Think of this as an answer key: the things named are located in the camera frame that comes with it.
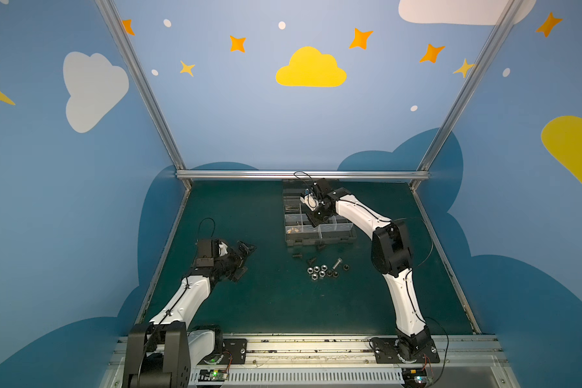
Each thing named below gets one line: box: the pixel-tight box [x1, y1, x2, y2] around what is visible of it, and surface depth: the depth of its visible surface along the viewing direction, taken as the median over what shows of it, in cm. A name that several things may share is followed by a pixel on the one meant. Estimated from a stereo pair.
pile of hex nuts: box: [307, 264, 351, 281], surface depth 93 cm
